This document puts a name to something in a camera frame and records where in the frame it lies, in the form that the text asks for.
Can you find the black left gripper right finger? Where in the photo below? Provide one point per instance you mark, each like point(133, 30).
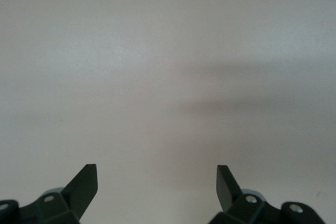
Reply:
point(228, 195)

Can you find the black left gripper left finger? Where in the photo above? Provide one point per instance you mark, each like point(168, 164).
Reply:
point(76, 195)

